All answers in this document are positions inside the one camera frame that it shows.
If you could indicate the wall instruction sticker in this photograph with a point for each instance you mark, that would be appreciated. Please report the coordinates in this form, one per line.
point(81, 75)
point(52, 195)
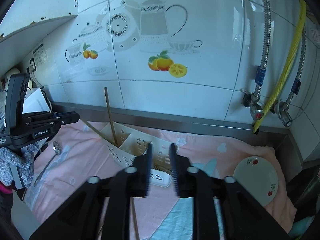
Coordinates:
point(39, 55)

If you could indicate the metal slotted spoon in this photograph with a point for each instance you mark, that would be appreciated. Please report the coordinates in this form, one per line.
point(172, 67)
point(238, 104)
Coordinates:
point(57, 151)

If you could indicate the steel angle valve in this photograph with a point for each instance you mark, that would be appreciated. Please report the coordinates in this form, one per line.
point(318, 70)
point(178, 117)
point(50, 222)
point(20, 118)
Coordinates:
point(281, 110)

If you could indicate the white floral ceramic plate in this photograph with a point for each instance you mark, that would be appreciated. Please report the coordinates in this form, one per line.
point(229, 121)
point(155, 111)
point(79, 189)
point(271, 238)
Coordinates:
point(258, 177)

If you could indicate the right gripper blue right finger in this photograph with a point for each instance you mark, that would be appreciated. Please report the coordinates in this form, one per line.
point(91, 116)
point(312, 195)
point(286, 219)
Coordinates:
point(174, 167)

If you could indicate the pink towel with blue pattern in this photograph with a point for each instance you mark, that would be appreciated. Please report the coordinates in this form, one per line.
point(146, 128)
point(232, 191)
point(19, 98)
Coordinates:
point(100, 208)

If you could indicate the white house-shaped utensil holder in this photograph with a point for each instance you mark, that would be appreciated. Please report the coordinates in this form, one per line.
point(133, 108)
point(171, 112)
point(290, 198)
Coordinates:
point(124, 144)

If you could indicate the black wall socket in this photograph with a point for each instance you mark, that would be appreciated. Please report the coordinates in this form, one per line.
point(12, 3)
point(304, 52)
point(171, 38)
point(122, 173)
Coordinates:
point(32, 66)

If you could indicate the upright chopstick in holder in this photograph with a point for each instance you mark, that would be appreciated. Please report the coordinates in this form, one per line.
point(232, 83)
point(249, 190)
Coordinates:
point(110, 116)

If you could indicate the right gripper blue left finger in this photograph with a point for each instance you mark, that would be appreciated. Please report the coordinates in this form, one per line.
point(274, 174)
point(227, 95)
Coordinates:
point(148, 163)

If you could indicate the white wall cabinet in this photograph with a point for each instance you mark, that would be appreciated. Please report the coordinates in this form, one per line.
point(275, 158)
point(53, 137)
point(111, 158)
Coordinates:
point(29, 21)

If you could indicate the red-handled water valve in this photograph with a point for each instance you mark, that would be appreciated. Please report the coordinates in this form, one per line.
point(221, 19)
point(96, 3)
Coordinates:
point(250, 100)

